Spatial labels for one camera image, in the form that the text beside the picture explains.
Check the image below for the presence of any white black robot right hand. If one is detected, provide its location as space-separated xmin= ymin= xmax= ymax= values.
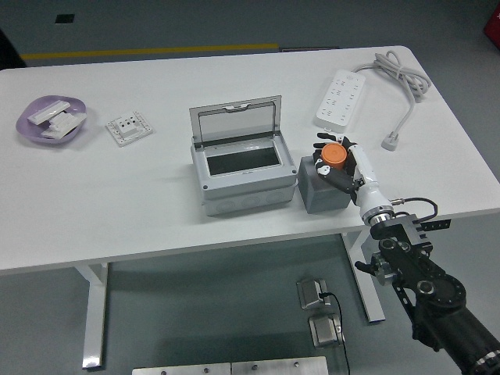
xmin=312 ymin=131 xmax=393 ymax=223

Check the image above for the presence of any orange cylinder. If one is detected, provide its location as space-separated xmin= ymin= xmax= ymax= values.
xmin=320 ymin=143 xmax=348 ymax=171

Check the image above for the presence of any grey electrical box clear lid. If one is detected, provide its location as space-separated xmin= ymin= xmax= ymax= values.
xmin=188 ymin=95 xmax=298 ymax=218

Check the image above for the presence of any grey cube with round hole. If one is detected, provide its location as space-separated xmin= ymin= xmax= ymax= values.
xmin=298 ymin=155 xmax=363 ymax=215

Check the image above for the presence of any black table control panel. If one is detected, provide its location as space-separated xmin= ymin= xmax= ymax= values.
xmin=420 ymin=219 xmax=452 ymax=232

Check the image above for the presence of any white power strip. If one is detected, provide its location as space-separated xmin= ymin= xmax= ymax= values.
xmin=313 ymin=69 xmax=367 ymax=133

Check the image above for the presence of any white table leg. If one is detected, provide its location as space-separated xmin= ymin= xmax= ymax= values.
xmin=73 ymin=262 xmax=109 ymax=370
xmin=340 ymin=230 xmax=386 ymax=324

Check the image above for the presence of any metal plate with screws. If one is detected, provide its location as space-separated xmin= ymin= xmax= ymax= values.
xmin=230 ymin=355 xmax=329 ymax=375
xmin=131 ymin=362 xmax=231 ymax=375

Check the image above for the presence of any red object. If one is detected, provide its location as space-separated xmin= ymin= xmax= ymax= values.
xmin=483 ymin=9 xmax=500 ymax=40

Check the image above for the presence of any yellow floor tape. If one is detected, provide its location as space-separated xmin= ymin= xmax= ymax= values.
xmin=19 ymin=42 xmax=280 ymax=62

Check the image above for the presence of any flat white plastic part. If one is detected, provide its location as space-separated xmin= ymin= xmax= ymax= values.
xmin=40 ymin=124 xmax=77 ymax=140

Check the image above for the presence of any long white plastic bar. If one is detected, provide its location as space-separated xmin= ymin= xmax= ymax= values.
xmin=27 ymin=99 xmax=72 ymax=125

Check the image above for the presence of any purple plate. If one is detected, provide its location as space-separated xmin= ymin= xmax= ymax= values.
xmin=15 ymin=95 xmax=88 ymax=147

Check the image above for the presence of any grey power cord with plug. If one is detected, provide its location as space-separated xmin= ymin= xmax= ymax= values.
xmin=353 ymin=50 xmax=433 ymax=152

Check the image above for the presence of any black floor cable with plug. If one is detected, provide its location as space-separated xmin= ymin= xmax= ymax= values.
xmin=318 ymin=291 xmax=352 ymax=375

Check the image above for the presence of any white wall socket panel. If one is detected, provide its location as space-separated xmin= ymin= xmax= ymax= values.
xmin=105 ymin=110 xmax=155 ymax=148

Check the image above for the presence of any white plastic switch part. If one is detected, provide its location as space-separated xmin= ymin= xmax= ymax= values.
xmin=48 ymin=111 xmax=88 ymax=132

